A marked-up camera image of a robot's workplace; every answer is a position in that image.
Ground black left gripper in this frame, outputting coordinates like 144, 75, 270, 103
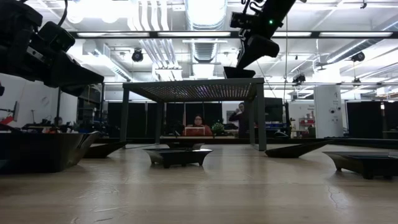
0, 0, 104, 96

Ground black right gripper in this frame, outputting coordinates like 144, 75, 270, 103
236, 14, 284, 70

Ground large black wavy square plate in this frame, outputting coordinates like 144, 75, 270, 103
223, 66, 256, 79
0, 131, 101, 174

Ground black teardrop plate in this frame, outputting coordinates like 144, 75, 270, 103
264, 139, 334, 159
165, 142, 205, 151
83, 141, 129, 159

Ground small black square plate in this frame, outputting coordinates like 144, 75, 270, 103
143, 147, 214, 169
322, 151, 398, 180

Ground black hanging spotlight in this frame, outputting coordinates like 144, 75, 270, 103
131, 48, 144, 63
292, 73, 307, 85
351, 51, 366, 63

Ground cluttered background workbench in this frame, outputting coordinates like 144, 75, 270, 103
21, 116, 108, 134

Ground black background monitor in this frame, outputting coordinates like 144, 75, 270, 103
264, 97, 284, 123

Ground grey perforated metal shelf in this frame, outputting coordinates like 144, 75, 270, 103
119, 77, 267, 152

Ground person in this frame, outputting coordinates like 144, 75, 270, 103
185, 114, 214, 137
228, 101, 249, 138

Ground black overhead light bar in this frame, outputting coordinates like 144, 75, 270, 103
68, 30, 398, 39

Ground small background potted plant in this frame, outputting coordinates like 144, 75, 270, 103
211, 121, 225, 136

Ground red and white storage shelf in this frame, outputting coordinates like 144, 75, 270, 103
297, 112, 317, 138

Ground white-edged device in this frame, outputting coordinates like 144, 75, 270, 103
184, 126, 206, 137

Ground white pillar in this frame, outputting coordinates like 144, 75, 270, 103
313, 85, 345, 139

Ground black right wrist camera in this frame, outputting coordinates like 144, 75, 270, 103
229, 11, 259, 30

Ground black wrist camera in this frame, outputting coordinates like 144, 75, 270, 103
229, 11, 259, 30
38, 21, 76, 53

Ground silver ceiling air duct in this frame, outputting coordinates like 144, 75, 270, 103
183, 0, 228, 78

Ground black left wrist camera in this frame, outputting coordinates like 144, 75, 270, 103
38, 21, 76, 53

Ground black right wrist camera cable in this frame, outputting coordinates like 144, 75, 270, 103
241, 0, 265, 16

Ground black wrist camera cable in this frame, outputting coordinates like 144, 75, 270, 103
57, 0, 69, 27
241, 0, 265, 16

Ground black left wrist camera cable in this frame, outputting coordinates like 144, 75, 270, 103
57, 0, 69, 27

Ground black aluminium table frame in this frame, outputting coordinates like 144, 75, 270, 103
93, 136, 398, 150

